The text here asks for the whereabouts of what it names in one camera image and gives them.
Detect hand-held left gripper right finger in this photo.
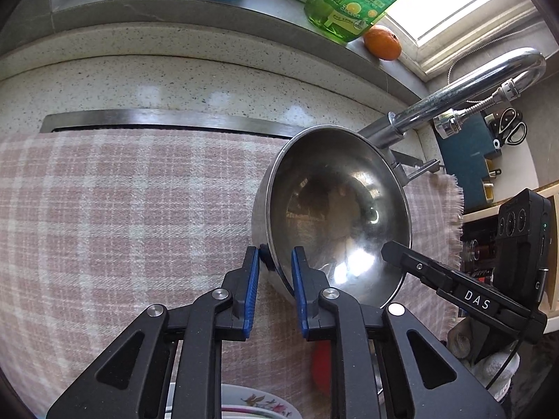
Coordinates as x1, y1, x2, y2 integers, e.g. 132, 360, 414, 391
291, 245, 507, 419

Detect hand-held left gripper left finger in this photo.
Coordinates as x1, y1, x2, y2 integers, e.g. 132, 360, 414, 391
46, 245, 263, 419

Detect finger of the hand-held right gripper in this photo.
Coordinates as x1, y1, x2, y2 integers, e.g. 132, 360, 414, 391
381, 240, 547, 345

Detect large steel bowl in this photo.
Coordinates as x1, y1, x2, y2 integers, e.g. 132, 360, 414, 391
252, 125, 412, 308

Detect person's right hand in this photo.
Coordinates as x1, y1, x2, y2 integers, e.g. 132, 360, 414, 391
450, 314, 522, 391

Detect red steel bowl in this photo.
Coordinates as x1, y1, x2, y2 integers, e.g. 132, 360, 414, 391
311, 340, 385, 396

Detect teal knife block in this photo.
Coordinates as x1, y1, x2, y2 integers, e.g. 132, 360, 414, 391
437, 111, 503, 210

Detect large pink floral plate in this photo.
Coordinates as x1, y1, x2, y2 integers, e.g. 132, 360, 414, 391
220, 383, 304, 419

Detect black scissors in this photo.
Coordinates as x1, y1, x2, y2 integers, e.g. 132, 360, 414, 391
493, 108, 528, 147

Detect pink checked cloth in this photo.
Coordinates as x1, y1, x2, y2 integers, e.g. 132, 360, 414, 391
0, 128, 464, 419

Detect chrome faucet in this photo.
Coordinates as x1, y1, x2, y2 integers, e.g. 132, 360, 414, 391
358, 48, 547, 179

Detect orange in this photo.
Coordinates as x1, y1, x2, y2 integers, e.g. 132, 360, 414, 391
364, 25, 401, 61

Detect window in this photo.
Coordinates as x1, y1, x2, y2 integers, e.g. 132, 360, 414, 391
384, 0, 551, 81

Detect green dish soap bottle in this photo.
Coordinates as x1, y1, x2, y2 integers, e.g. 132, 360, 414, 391
303, 0, 423, 45

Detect black cable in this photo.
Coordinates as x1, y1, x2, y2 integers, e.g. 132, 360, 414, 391
485, 271, 551, 396

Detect metal sprayer hose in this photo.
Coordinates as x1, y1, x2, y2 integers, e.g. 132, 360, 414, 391
432, 79, 518, 140

